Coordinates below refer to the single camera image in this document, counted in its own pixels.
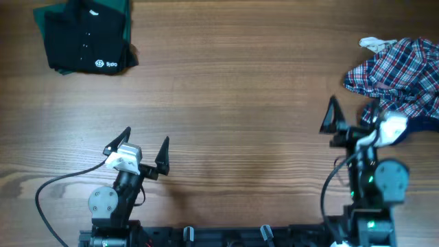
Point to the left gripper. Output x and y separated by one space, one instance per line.
151 172

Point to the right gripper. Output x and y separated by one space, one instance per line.
348 132

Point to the black t-shirt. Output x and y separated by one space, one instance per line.
85 37

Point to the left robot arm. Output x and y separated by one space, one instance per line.
111 207

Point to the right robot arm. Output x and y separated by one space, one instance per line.
376 185

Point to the red plaid shirt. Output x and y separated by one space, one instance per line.
404 77

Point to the small white cloth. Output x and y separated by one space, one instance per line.
376 45

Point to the folded green cloth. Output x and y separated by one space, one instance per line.
127 20

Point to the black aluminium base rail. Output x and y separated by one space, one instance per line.
262 236

